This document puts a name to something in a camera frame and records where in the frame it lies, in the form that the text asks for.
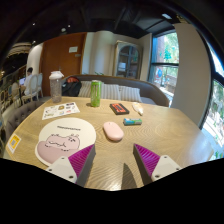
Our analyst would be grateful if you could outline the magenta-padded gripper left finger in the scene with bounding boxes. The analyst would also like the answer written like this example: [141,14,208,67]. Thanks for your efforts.
[45,143,97,188]

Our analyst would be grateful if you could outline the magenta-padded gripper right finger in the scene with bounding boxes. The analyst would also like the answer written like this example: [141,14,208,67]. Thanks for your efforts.
[132,143,183,187]

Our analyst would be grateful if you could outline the pink computer mouse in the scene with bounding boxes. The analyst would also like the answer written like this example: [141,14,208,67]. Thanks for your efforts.
[102,121,125,143]

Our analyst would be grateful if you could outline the round white hippo mouse pad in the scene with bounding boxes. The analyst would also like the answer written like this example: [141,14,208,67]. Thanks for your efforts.
[34,117,97,167]

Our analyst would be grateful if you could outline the yellow code sticker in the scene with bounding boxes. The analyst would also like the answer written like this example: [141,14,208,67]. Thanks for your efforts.
[6,133,22,154]

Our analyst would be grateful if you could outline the small teal pack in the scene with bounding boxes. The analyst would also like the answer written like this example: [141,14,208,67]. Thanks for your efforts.
[123,117,143,126]

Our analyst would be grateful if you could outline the white sticker sheet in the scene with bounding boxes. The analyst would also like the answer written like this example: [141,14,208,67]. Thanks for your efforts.
[41,101,81,121]

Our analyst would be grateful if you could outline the white squeeze tube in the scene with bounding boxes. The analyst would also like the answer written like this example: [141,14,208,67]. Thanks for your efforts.
[131,101,145,117]

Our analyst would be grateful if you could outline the grey tufted armchair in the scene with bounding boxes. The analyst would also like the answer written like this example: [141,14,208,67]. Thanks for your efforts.
[4,99,41,134]

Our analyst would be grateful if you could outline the black box with orange print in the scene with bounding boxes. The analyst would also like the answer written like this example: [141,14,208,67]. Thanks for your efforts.
[109,102,130,116]

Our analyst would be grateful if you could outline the curved grey sofa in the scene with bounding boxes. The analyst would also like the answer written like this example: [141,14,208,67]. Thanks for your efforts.
[61,74,170,108]

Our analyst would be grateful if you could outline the green drink can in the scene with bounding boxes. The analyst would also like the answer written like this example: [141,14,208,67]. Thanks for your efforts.
[90,79,102,108]

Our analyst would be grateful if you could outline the clear shaker bottle white lid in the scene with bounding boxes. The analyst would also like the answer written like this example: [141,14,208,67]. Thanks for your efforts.
[48,70,65,104]

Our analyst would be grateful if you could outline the striped cushion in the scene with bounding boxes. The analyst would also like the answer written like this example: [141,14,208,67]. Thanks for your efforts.
[78,80,93,98]
[99,83,122,101]
[119,85,143,103]

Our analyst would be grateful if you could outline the black backpack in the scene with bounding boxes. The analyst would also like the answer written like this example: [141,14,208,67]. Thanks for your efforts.
[61,76,83,98]

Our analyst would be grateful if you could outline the white chair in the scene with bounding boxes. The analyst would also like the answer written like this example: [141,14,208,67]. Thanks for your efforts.
[21,73,44,103]

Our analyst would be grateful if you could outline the person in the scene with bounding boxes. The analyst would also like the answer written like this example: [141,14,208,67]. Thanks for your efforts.
[20,67,34,96]

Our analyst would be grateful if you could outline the black-framed window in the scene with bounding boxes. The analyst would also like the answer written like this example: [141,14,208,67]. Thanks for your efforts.
[148,29,181,98]

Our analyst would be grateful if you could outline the brown wooden door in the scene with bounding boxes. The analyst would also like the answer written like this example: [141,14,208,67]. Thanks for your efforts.
[40,32,88,98]

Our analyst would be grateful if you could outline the arched glass cabinet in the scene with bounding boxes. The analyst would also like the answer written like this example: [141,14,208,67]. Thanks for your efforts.
[113,40,143,80]

